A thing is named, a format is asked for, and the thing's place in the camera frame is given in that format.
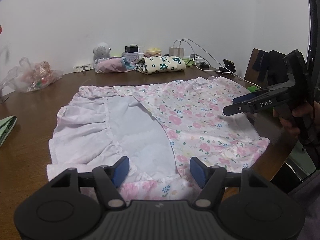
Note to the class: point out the cream garment with teal flowers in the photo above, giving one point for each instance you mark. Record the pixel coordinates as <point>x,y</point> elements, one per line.
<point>162,65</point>

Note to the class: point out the person's grey clothing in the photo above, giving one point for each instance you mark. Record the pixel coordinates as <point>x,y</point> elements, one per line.
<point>307,205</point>

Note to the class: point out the white power strip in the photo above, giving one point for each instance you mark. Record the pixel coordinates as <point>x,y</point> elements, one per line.
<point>193,56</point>

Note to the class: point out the green striped pouch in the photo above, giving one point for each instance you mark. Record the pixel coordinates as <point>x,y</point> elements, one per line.
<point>7,130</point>

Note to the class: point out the round white speaker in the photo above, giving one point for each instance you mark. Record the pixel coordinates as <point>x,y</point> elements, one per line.
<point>101,50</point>

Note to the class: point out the wooden chair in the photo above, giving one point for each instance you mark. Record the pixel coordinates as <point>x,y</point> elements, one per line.
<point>250,65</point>

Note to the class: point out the pastel pink and blue garment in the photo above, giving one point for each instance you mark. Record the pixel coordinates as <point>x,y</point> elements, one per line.
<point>112,65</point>

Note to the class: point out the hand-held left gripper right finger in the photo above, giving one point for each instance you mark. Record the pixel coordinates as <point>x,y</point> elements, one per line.
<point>197,173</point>

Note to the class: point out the black adapter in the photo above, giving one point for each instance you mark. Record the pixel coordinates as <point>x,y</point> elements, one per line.
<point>204,65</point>

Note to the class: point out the person's right hand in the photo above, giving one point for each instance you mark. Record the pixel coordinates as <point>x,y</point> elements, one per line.
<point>287,127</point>

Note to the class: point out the black phone on stand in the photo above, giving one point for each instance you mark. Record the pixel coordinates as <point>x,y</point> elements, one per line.
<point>228,65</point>

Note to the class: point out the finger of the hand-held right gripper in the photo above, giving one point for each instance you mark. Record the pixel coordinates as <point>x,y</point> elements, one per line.
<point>246,98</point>
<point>237,108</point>

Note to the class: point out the small black screen device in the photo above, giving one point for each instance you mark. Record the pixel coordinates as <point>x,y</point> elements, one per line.
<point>131,48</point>

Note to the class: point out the stack of pink yellow boxes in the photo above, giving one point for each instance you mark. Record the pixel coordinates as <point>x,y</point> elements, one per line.
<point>152,52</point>

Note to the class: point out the green transparent box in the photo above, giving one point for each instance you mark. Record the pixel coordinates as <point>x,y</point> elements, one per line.
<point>188,61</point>

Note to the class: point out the clear plastic bag of snacks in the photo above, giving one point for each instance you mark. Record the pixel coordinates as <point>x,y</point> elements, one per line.
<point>35,76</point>

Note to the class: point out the green cylinder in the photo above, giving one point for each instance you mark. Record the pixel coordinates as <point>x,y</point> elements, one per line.
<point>253,89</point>

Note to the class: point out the pink floral dress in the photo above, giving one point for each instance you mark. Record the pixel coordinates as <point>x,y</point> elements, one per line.
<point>200,120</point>

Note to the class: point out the white charger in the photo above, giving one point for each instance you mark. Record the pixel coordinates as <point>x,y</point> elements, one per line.
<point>180,52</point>
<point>173,51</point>

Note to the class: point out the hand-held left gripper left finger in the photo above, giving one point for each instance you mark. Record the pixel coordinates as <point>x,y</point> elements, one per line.
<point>121,171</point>

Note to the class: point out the white plastic strip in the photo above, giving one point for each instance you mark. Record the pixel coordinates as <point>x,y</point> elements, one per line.
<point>83,68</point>

